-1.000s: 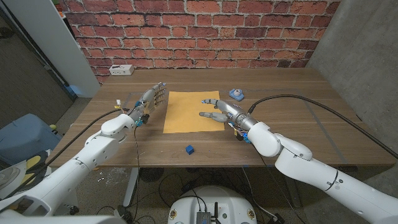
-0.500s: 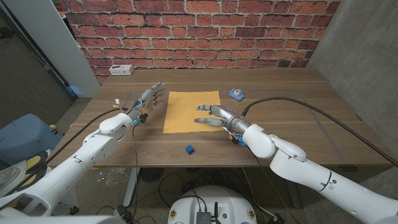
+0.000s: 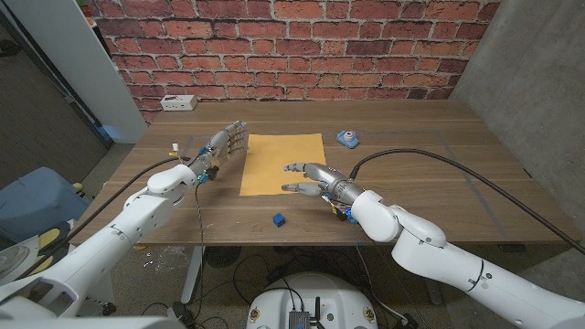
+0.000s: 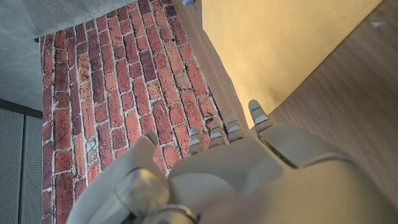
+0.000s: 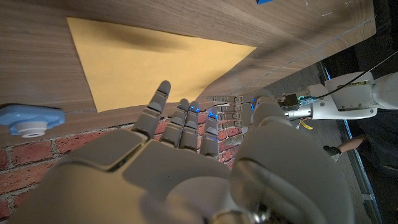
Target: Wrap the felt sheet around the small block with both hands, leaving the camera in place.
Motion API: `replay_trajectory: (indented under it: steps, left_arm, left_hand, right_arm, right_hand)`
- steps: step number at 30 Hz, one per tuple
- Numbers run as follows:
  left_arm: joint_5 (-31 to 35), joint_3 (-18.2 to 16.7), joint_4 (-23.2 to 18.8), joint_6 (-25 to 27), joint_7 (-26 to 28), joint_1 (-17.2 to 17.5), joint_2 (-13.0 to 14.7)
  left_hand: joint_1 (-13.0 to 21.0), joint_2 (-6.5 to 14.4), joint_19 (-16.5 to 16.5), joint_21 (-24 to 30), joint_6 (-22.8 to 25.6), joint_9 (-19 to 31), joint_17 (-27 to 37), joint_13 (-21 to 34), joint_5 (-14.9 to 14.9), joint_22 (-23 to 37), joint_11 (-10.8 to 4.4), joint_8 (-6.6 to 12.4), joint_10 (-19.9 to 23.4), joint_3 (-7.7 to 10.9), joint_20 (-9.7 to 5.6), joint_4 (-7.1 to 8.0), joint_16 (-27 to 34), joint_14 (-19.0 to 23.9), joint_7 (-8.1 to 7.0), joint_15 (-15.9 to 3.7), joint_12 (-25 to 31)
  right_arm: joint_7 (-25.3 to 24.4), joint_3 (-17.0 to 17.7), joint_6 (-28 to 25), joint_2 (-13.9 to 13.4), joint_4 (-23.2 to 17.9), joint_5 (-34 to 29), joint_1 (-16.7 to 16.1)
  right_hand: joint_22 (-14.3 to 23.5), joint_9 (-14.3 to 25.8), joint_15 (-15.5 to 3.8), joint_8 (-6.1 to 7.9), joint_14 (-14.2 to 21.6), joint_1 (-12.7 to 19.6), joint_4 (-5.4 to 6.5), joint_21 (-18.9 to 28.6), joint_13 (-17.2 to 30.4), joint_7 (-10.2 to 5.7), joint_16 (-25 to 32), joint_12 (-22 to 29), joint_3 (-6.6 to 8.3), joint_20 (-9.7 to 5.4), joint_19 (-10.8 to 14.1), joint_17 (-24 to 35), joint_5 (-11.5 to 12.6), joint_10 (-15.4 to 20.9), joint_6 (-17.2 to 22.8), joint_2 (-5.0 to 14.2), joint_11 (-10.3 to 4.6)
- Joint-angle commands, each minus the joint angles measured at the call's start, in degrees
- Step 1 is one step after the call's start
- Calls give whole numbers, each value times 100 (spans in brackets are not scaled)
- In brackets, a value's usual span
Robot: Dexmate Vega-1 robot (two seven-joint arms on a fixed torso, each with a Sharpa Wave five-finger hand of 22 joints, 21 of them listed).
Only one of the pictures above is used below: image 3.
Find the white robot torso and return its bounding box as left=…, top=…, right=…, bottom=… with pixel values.
left=246, top=272, right=379, bottom=329

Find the yellow felt sheet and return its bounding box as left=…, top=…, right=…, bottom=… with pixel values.
left=239, top=133, right=327, bottom=197

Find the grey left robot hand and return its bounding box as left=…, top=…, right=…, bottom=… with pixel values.
left=191, top=121, right=249, bottom=184

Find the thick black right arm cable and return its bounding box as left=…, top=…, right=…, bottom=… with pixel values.
left=349, top=147, right=585, bottom=257

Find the black round fan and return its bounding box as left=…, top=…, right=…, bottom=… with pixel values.
left=204, top=246, right=242, bottom=269

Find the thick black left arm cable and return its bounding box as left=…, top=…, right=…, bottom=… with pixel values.
left=17, top=156, right=191, bottom=280

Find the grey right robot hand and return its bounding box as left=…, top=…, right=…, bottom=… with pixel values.
left=281, top=162, right=367, bottom=207

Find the grey table leg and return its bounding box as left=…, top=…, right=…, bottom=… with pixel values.
left=423, top=277, right=444, bottom=306

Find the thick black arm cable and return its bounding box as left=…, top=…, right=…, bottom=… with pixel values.
left=349, top=147, right=585, bottom=257
left=17, top=156, right=191, bottom=280

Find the yellow and black foot pedal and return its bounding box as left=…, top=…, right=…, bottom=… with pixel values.
left=25, top=221, right=74, bottom=280

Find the white table leg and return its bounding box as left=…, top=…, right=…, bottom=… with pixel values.
left=181, top=246, right=207, bottom=305

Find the white wall panel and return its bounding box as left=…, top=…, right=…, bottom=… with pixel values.
left=4, top=0, right=148, bottom=145

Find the white power strip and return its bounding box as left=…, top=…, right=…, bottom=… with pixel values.
left=159, top=94, right=198, bottom=112

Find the blue plastic bin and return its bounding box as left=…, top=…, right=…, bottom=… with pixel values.
left=0, top=165, right=91, bottom=243

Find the thin black left wrist cable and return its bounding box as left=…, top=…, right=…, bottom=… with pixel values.
left=194, top=181, right=207, bottom=321

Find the red brick print backdrop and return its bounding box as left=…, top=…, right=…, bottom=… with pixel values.
left=86, top=0, right=502, bottom=124

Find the grey sneaker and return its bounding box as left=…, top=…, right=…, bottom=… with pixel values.
left=0, top=245, right=29, bottom=278

